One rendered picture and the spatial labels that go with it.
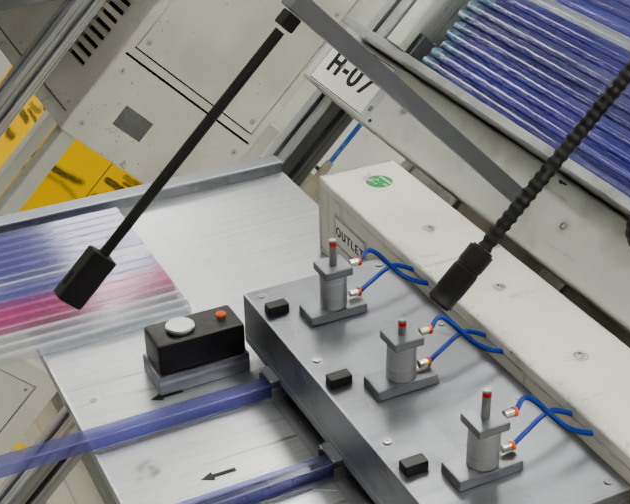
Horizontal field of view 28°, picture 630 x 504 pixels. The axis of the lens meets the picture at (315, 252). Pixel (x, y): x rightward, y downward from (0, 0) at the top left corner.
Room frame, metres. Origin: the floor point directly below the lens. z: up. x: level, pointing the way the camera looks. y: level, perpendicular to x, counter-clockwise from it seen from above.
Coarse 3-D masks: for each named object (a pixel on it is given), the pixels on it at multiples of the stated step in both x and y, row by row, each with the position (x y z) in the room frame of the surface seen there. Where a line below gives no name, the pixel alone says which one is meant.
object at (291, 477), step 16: (304, 464) 0.91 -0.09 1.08; (320, 464) 0.91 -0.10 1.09; (336, 464) 0.91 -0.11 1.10; (256, 480) 0.89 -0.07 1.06; (272, 480) 0.89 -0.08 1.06; (288, 480) 0.89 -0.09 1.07; (304, 480) 0.90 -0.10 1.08; (208, 496) 0.88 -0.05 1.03; (224, 496) 0.88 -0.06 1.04; (240, 496) 0.88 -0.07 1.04; (256, 496) 0.88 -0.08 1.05
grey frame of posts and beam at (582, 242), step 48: (384, 96) 1.28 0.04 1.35; (432, 96) 1.23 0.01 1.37; (288, 144) 1.40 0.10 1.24; (432, 144) 1.20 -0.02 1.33; (480, 144) 1.16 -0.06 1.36; (480, 192) 1.12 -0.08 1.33; (576, 192) 1.05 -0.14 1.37; (528, 240) 1.06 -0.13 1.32; (576, 240) 1.03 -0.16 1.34; (624, 240) 1.00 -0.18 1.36; (576, 288) 1.00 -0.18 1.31; (624, 288) 0.97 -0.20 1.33; (48, 432) 1.41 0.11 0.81; (48, 480) 1.40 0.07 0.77
